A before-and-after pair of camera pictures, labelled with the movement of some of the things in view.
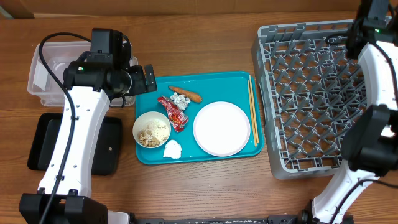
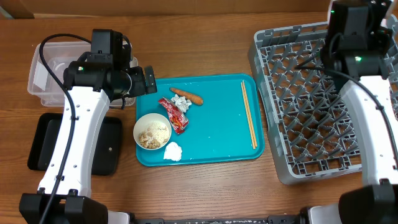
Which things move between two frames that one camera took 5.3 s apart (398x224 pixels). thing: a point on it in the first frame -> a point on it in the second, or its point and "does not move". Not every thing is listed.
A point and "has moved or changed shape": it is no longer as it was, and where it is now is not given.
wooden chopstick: x=254 y=107 -> x=253 y=144
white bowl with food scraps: x=151 y=129 does not move
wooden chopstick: x=252 y=114 has moved or changed shape
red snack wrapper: x=178 y=117 does not move
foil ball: x=180 y=100 does not move
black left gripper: x=140 y=86 does not move
